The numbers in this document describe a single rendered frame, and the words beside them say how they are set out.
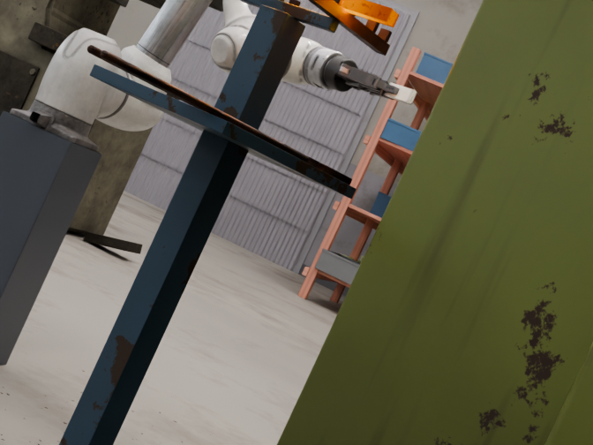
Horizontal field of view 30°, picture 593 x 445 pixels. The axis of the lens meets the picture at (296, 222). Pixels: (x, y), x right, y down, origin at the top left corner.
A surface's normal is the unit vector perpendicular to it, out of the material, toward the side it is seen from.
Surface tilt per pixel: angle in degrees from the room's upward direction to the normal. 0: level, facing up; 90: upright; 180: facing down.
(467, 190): 90
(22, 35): 90
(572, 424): 90
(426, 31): 90
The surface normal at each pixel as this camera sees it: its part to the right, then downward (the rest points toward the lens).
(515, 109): -0.63, -0.28
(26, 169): -0.21, -0.07
